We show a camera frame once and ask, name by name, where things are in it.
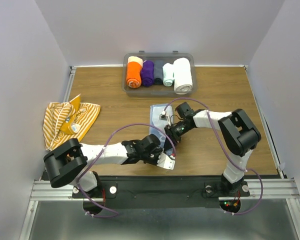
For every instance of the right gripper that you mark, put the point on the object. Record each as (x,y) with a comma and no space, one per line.
(171,133)

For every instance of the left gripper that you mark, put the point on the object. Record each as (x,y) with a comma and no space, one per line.
(158,151)

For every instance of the light blue towel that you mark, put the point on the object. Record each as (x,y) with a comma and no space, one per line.
(155,120)

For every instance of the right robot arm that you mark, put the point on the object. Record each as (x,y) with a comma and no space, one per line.
(240,135)

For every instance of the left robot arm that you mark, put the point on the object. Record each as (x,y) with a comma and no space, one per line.
(68,163)

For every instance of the clear plastic bin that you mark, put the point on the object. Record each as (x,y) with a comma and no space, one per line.
(158,90)

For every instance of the white rolled towel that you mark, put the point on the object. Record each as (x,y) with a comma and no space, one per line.
(183,82)

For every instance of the mint rolled towel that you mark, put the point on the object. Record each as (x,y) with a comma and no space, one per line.
(168,74)

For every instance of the orange rolled towel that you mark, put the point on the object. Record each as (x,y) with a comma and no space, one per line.
(133,69)

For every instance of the purple rolled towel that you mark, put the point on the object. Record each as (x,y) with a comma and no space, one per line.
(147,73)

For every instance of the dark grey rolled towel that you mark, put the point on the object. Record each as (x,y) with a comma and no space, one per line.
(158,72)

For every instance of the yellow striped towel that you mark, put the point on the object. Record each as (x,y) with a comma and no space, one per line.
(67,120)

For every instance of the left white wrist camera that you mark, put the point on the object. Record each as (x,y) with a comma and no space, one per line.
(166,161)

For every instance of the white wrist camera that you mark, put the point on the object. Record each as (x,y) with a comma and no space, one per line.
(166,161)
(163,117)

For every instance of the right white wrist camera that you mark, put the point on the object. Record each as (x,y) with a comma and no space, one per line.
(163,117)

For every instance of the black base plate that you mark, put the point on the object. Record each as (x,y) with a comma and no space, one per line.
(150,192)

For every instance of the aluminium frame rail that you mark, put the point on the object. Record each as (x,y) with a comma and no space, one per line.
(53,214)

